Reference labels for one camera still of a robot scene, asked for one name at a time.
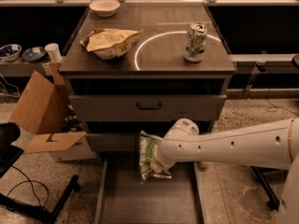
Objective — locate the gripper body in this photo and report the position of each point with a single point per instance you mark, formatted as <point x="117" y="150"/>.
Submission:
<point x="158" y="163"/>

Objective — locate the green jalapeno chip bag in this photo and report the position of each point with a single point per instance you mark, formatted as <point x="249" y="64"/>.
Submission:
<point x="147" y="145"/>

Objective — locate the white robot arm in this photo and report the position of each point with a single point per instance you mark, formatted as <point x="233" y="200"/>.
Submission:
<point x="270" y="145"/>

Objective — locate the bottom open grey drawer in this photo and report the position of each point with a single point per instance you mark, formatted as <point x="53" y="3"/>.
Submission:
<point x="123" y="199"/>

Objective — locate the middle grey drawer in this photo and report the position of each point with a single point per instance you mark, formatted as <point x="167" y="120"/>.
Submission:
<point x="113" y="141"/>

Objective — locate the top grey drawer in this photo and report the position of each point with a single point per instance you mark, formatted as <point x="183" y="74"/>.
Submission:
<point x="147" y="107"/>

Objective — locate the grey drawer cabinet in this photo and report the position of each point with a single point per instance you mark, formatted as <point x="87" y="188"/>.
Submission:
<point x="155" y="66"/>

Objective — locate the yellow crumpled chip bag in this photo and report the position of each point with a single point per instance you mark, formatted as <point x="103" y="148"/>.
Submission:
<point x="111" y="43"/>

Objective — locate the white bowl on counter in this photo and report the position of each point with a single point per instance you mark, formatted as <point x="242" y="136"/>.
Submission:
<point x="105" y="8"/>

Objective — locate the black stand leg right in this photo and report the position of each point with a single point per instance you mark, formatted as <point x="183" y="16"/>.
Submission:
<point x="273" y="202"/>

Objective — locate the green white soda can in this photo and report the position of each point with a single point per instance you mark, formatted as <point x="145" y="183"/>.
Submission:
<point x="196" y="42"/>

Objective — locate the brown cardboard box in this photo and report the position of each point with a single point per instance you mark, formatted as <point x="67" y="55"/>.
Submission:
<point x="44" y="110"/>

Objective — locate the grey side shelf right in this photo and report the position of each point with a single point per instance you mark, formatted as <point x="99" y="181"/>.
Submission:
<point x="262" y="58"/>

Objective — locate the grey side shelf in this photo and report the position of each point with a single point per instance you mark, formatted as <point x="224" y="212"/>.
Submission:
<point x="262" y="58"/>
<point x="21" y="68"/>

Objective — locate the black chair seat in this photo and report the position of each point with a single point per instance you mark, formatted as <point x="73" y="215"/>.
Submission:
<point x="9" y="133"/>

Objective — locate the white paper cup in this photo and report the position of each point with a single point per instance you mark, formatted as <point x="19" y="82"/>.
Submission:
<point x="53" y="50"/>

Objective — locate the blue bowl right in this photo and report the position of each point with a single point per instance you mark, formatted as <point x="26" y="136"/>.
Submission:
<point x="34" y="55"/>

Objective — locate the blue bowl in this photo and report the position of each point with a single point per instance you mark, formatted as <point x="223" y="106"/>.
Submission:
<point x="34" y="55"/>
<point x="10" y="52"/>

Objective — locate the grey side shelf left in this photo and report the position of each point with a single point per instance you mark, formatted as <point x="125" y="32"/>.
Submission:
<point x="21" y="68"/>

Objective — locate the blue bowl left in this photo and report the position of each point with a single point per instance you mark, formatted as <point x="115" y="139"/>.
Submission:
<point x="10" y="52"/>

